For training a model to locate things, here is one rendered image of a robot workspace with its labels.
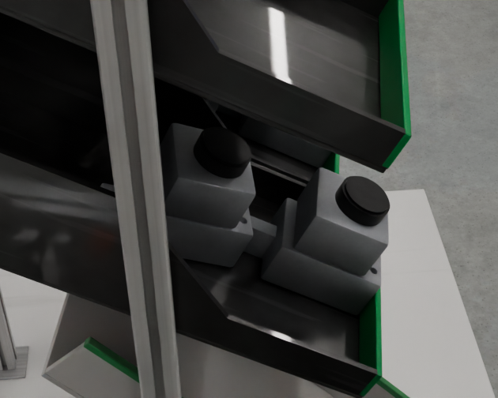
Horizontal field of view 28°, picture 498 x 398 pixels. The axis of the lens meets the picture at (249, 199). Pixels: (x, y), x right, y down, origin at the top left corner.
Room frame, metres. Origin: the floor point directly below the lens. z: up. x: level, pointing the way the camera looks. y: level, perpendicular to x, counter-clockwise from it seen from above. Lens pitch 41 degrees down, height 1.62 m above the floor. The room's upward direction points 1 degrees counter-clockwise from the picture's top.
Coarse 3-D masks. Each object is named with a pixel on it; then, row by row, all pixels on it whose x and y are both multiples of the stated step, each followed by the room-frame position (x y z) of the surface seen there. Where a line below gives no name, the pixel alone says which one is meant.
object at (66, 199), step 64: (0, 64) 0.48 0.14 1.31; (64, 64) 0.48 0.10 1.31; (0, 128) 0.45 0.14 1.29; (64, 128) 0.47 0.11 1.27; (0, 192) 0.35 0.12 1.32; (64, 192) 0.35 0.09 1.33; (256, 192) 0.47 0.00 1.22; (0, 256) 0.35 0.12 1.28; (64, 256) 0.35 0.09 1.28; (192, 320) 0.35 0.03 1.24; (256, 320) 0.37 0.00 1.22; (320, 320) 0.38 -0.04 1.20; (320, 384) 0.34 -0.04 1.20
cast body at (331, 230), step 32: (320, 192) 0.42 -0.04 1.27; (352, 192) 0.41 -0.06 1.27; (384, 192) 0.42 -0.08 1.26; (256, 224) 0.42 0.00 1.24; (288, 224) 0.42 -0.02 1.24; (320, 224) 0.39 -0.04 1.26; (352, 224) 0.40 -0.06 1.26; (384, 224) 0.41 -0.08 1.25; (256, 256) 0.42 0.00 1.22; (288, 256) 0.40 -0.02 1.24; (320, 256) 0.39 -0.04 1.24; (352, 256) 0.39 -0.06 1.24; (288, 288) 0.40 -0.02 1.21; (320, 288) 0.39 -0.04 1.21; (352, 288) 0.39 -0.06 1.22
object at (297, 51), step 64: (0, 0) 0.35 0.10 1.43; (64, 0) 0.35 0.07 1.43; (192, 0) 0.41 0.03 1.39; (256, 0) 0.43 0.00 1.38; (320, 0) 0.46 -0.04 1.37; (384, 0) 0.46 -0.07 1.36; (192, 64) 0.34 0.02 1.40; (256, 64) 0.38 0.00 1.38; (320, 64) 0.40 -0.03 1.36; (384, 64) 0.41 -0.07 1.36; (320, 128) 0.34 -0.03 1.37; (384, 128) 0.34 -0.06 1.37
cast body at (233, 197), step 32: (192, 128) 0.43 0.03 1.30; (224, 128) 0.43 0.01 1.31; (192, 160) 0.40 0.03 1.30; (224, 160) 0.40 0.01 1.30; (192, 192) 0.39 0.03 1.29; (224, 192) 0.39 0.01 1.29; (192, 224) 0.39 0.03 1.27; (224, 224) 0.40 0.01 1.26; (192, 256) 0.40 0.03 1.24; (224, 256) 0.40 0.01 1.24
